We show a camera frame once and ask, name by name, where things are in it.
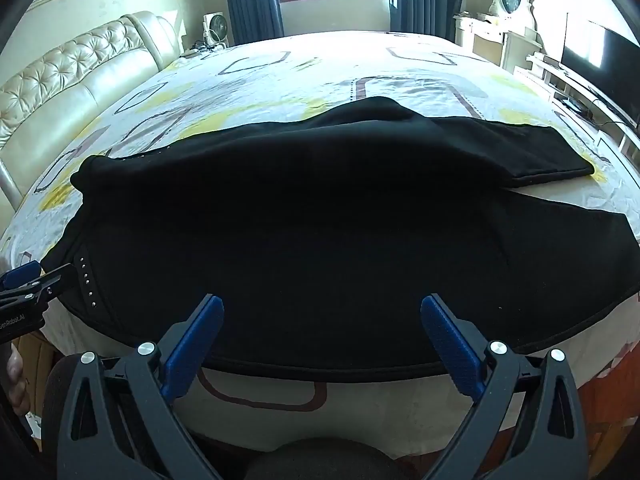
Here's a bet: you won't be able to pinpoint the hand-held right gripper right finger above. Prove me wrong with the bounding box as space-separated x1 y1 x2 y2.
420 294 589 480

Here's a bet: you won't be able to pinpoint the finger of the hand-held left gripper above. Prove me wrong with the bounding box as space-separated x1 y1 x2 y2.
0 263 77 312
0 260 44 289

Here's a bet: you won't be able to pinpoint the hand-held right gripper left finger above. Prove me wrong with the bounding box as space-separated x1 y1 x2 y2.
56 294 225 480

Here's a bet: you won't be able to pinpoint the black pants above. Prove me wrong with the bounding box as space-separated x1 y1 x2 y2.
40 95 640 382

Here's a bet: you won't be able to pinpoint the person's left hand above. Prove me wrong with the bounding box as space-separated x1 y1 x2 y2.
4 346 30 415

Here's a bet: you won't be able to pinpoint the cream leather bed headboard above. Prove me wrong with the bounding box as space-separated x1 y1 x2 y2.
0 10 188 211

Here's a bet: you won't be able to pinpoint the bedside table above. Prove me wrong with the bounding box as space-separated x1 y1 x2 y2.
179 40 228 61

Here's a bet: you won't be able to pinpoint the white television cabinet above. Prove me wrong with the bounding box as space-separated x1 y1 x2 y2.
520 50 640 163

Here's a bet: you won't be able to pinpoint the white patterned bedsheet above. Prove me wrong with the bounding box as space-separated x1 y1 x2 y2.
0 31 640 448

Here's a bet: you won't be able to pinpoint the white box fan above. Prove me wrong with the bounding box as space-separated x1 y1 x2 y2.
202 12 230 47

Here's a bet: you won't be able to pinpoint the black flat television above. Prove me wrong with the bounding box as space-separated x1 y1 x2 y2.
560 12 640 130

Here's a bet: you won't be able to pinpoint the black cable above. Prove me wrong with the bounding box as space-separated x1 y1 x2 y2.
584 99 633 130

